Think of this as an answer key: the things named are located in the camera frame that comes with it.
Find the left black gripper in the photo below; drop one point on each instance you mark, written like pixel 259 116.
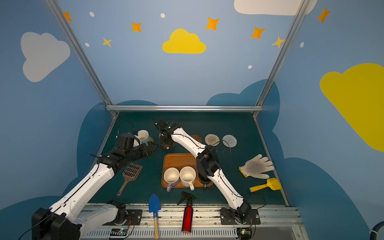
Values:
pixel 147 147

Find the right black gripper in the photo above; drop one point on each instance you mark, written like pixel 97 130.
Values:
pixel 165 139

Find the light blue mug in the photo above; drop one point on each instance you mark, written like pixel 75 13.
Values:
pixel 144 137

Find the purple mug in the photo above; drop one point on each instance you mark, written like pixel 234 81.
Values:
pixel 172 178

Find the multicolour woven coaster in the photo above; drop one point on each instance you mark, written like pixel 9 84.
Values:
pixel 212 140

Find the grey woven coaster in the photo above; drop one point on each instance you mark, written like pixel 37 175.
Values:
pixel 229 141

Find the dark wooden coaster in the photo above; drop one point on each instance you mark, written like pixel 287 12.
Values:
pixel 197 138

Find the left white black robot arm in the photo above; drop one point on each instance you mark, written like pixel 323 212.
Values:
pixel 61 221

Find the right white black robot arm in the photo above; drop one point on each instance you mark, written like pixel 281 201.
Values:
pixel 207 165

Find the brown slotted scoop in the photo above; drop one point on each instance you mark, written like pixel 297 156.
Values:
pixel 130 174

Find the orange wooden tray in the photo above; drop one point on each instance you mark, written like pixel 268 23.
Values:
pixel 179 161

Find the white speckled mug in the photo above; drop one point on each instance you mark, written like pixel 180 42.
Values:
pixel 188 177

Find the blue garden trowel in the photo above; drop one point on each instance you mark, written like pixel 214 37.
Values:
pixel 154 207

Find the black mug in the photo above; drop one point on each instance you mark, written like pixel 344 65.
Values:
pixel 204 181

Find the left controller board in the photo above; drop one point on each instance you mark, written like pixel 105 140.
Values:
pixel 118 234

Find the controller board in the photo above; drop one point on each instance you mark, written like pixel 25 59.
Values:
pixel 118 234
pixel 244 234

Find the red spray bottle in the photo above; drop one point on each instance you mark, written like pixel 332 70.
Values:
pixel 188 212

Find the white work glove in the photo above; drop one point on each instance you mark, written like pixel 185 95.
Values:
pixel 257 167

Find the yellow hand shovel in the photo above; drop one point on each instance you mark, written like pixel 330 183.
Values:
pixel 272 183

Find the right controller board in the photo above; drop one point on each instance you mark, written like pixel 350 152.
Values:
pixel 244 234

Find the aluminium frame back bar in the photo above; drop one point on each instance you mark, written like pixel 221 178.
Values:
pixel 154 108

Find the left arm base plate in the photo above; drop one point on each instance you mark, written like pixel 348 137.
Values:
pixel 133 217

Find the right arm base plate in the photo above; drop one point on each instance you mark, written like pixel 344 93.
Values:
pixel 230 217

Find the aluminium frame left post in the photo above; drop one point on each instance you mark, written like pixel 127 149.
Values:
pixel 58 13

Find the aluminium frame post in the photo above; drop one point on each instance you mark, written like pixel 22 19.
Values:
pixel 290 37
pixel 58 13

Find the aluminium frame right post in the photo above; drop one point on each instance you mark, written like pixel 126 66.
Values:
pixel 290 37

